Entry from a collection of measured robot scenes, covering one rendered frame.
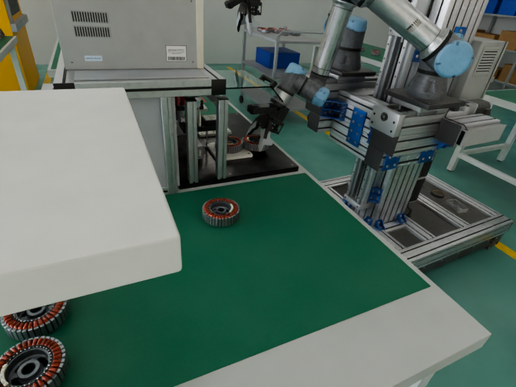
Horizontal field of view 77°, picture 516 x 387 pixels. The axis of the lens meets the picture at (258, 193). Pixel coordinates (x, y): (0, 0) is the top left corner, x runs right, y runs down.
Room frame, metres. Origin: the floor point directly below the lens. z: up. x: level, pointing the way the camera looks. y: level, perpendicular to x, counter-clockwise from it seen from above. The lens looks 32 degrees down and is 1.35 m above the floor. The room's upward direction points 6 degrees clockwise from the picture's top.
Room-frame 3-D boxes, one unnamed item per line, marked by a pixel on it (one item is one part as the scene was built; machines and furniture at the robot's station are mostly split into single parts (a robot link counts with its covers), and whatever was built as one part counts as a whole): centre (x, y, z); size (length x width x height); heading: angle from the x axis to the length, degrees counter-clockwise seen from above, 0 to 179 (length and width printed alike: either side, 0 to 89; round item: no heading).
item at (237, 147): (1.21, 0.14, 0.80); 0.11 x 0.11 x 0.04
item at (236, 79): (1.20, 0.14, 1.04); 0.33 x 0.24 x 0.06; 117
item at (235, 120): (1.31, 0.21, 0.76); 0.64 x 0.47 x 0.02; 27
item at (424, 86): (1.36, -0.63, 1.09); 0.15 x 0.15 x 0.10
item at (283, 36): (4.10, -0.11, 0.51); 1.01 x 0.60 x 1.01; 27
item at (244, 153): (1.21, 0.14, 0.78); 0.15 x 0.15 x 0.01; 27
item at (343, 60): (1.78, -0.39, 1.09); 0.15 x 0.15 x 0.10
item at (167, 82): (1.17, 0.48, 1.09); 0.68 x 0.44 x 0.05; 27
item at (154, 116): (0.85, 0.40, 0.91); 0.28 x 0.03 x 0.32; 117
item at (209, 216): (0.79, 0.11, 0.77); 0.11 x 0.11 x 0.04
